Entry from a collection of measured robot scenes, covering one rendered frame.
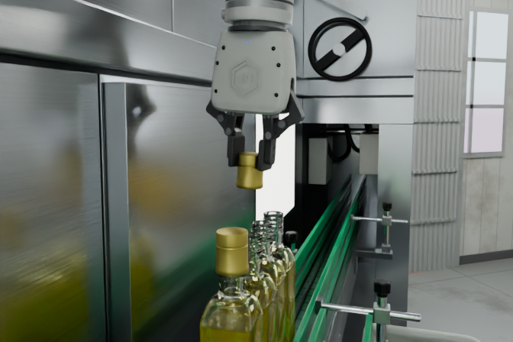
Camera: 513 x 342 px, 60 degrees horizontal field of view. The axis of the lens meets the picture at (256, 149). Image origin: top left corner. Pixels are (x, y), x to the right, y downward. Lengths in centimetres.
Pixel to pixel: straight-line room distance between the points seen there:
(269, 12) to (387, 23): 109
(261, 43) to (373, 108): 107
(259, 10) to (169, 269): 35
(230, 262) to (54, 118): 22
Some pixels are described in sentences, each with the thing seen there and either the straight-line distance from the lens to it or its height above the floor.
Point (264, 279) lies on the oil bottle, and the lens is 55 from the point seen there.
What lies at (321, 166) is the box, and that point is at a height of 124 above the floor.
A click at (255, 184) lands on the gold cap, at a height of 137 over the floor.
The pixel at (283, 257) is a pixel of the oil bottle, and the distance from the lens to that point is 64.
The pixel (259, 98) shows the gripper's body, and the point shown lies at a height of 147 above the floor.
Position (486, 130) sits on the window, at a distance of 466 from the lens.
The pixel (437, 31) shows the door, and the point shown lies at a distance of 427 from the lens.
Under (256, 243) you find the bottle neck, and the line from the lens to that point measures 53.
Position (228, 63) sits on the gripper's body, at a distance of 55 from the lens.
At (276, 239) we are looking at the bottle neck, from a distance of 64.
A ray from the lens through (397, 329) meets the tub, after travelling 103.
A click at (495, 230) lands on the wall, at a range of 495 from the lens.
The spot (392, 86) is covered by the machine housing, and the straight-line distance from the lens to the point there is 158.
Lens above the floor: 146
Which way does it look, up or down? 5 degrees down
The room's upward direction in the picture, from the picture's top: straight up
